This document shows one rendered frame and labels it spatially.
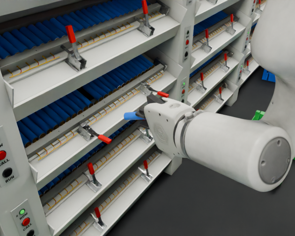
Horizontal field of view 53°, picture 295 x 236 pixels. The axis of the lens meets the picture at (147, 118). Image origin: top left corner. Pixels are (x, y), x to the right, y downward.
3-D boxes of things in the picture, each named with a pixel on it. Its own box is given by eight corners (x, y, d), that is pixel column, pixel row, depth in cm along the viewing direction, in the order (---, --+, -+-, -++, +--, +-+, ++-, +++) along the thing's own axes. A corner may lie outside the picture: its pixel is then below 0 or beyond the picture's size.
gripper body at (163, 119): (169, 118, 46) (136, 107, 56) (188, 171, 50) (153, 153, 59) (204, 97, 49) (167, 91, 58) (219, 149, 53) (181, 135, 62)
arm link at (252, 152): (231, 112, 49) (187, 111, 45) (306, 127, 38) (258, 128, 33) (224, 160, 51) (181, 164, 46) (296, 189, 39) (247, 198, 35)
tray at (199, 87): (235, 68, 166) (248, 48, 156) (181, 118, 125) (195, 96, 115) (206, 47, 170) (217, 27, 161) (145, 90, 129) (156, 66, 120)
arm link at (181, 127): (176, 124, 44) (165, 121, 47) (192, 172, 47) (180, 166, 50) (216, 100, 47) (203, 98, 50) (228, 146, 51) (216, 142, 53)
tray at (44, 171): (172, 87, 108) (183, 67, 101) (34, 193, 67) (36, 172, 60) (131, 55, 112) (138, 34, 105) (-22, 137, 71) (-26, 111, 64)
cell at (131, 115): (122, 117, 67) (144, 116, 64) (125, 110, 68) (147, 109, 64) (127, 121, 69) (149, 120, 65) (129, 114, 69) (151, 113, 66)
